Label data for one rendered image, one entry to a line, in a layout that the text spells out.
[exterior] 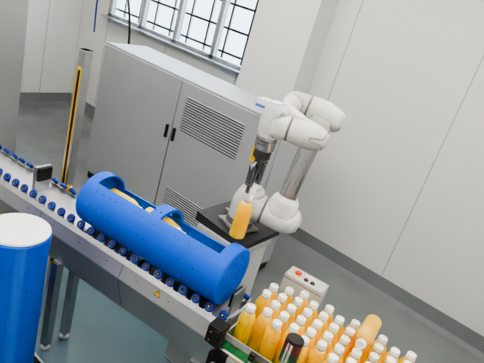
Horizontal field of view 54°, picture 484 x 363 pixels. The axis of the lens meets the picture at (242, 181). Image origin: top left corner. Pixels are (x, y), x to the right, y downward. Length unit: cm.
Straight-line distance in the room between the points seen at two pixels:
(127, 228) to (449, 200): 297
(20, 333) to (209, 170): 207
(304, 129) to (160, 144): 260
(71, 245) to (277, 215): 109
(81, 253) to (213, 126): 177
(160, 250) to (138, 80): 259
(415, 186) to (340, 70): 128
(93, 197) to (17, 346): 78
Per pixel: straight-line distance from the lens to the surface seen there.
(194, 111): 402
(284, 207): 254
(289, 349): 168
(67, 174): 320
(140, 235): 224
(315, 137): 190
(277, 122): 191
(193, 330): 224
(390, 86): 450
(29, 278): 235
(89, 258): 253
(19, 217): 243
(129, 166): 471
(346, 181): 471
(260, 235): 271
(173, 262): 215
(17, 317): 247
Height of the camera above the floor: 227
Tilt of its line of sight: 22 degrees down
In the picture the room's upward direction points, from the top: 17 degrees clockwise
